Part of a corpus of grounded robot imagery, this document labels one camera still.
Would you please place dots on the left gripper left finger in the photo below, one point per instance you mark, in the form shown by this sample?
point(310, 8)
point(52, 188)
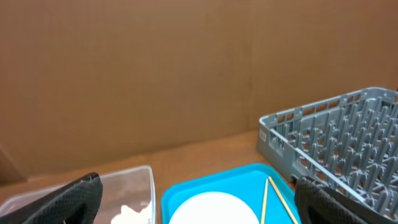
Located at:
point(77, 202)

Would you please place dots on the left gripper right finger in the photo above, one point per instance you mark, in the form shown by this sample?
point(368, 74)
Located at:
point(318, 204)

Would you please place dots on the white napkin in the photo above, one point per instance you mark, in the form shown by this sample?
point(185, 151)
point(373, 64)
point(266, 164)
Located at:
point(130, 216)

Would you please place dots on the wooden chopstick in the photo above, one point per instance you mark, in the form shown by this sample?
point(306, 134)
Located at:
point(282, 200)
point(264, 203)

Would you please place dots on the large white plate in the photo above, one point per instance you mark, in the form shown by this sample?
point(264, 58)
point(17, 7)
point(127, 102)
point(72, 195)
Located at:
point(214, 208)

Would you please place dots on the grey dishwasher rack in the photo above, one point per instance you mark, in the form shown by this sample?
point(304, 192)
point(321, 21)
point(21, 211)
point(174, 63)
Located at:
point(348, 142)

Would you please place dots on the clear plastic bin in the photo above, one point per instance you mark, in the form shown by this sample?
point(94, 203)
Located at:
point(126, 191)

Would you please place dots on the teal plastic tray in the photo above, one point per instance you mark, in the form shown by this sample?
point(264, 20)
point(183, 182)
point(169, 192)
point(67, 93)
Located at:
point(246, 183)

